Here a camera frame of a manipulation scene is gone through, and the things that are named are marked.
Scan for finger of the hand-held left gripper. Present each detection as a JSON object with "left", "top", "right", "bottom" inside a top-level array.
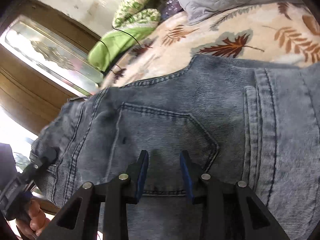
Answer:
[{"left": 25, "top": 146, "right": 59, "bottom": 178}]

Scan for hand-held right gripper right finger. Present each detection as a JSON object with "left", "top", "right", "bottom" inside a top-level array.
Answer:
[{"left": 179, "top": 150, "right": 292, "bottom": 240}]

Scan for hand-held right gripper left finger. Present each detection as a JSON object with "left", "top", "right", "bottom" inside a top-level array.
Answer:
[{"left": 42, "top": 150, "right": 150, "bottom": 240}]

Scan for blue denim pants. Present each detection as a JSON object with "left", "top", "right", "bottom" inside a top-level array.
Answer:
[{"left": 29, "top": 55, "right": 320, "bottom": 240}]

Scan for person's left hand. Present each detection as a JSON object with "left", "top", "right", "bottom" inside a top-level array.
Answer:
[{"left": 16, "top": 200, "right": 50, "bottom": 239}]

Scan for wooden door with stained glass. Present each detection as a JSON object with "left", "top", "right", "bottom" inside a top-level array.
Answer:
[{"left": 0, "top": 0, "right": 105, "bottom": 135}]

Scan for green patterned blanket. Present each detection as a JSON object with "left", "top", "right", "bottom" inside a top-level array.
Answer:
[{"left": 89, "top": 26, "right": 155, "bottom": 72}]

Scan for leaf-print blanket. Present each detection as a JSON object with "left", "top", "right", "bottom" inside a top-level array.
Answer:
[{"left": 100, "top": 1, "right": 320, "bottom": 90}]

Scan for purple patterned cloth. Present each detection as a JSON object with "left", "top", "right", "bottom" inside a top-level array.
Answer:
[{"left": 161, "top": 0, "right": 185, "bottom": 18}]

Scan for thin black cable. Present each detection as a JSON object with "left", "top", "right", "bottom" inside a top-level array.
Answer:
[{"left": 99, "top": 27, "right": 143, "bottom": 73}]

